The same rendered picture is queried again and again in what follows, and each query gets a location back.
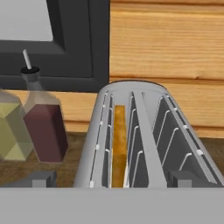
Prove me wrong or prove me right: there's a dark grey window frame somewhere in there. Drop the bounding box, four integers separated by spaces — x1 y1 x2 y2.
0 0 110 93

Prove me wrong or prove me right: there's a yellow oil bottle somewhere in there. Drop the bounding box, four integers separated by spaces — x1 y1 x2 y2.
0 88 35 162

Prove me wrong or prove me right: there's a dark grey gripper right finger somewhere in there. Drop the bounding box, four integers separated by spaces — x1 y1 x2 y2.
167 170 224 188

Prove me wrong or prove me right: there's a silver two-slot toaster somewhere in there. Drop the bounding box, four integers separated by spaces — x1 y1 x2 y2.
73 80 224 189

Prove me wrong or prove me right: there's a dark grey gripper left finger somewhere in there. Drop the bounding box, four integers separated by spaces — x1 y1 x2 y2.
2 170 58 188

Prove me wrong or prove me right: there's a golden bread slice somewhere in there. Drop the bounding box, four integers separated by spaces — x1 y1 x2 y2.
111 104 129 189

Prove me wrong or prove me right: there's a dark red sauce bottle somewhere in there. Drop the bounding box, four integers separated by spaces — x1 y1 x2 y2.
20 48 69 164

